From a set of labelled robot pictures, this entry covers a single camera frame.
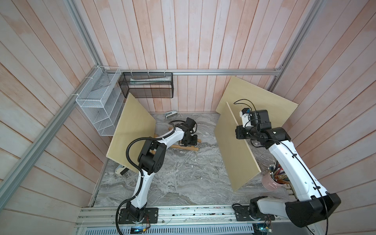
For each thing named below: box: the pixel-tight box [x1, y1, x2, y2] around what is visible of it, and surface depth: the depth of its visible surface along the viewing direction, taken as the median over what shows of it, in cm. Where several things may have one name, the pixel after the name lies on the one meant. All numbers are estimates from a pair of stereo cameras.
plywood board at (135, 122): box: [105, 92, 157, 171], surface depth 78 cm
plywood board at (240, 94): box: [215, 75, 299, 129], surface depth 90 cm
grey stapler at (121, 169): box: [114, 164, 130, 176], surface depth 87 cm
